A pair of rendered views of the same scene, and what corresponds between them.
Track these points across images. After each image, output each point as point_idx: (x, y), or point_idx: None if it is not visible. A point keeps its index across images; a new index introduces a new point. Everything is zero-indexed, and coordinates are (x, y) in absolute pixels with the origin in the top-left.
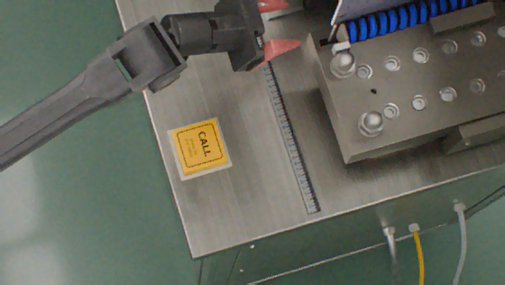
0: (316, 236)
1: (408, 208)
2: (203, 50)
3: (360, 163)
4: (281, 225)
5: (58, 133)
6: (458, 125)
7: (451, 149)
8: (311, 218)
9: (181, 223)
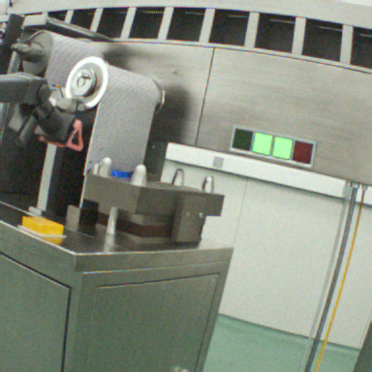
0: (126, 347)
1: (166, 335)
2: (49, 108)
3: (137, 243)
4: (117, 251)
5: (4, 86)
6: (179, 195)
7: (180, 225)
8: (132, 251)
9: (55, 246)
